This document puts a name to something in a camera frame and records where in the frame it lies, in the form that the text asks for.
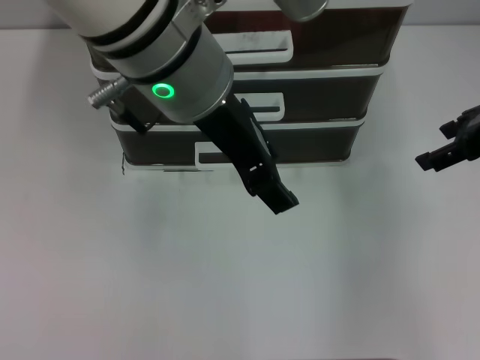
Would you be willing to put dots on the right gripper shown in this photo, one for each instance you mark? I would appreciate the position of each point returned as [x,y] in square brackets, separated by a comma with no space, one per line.
[472,140]

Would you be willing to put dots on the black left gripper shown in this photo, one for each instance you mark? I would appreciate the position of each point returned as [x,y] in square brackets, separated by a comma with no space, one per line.
[240,138]

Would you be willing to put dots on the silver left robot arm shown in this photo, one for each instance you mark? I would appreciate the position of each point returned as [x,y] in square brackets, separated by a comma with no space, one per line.
[168,56]

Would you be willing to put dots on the thin black thread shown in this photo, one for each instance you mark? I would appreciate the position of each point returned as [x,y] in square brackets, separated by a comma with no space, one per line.
[122,165]

